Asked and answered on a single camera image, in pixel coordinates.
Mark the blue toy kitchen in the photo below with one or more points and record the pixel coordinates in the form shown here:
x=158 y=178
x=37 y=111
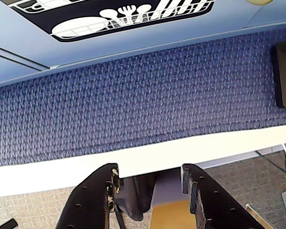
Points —
x=138 y=26

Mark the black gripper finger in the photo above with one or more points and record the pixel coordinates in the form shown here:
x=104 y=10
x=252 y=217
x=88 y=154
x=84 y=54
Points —
x=90 y=198
x=214 y=193

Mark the yellow wooden board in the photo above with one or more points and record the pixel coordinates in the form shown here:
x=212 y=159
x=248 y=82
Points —
x=169 y=214

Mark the dark hanging cloth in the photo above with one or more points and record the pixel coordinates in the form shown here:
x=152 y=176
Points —
x=135 y=198

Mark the black flat bar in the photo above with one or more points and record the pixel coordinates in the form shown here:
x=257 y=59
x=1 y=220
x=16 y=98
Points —
x=4 y=224

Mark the thin metal rod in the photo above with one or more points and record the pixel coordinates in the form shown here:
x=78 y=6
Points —
x=259 y=215

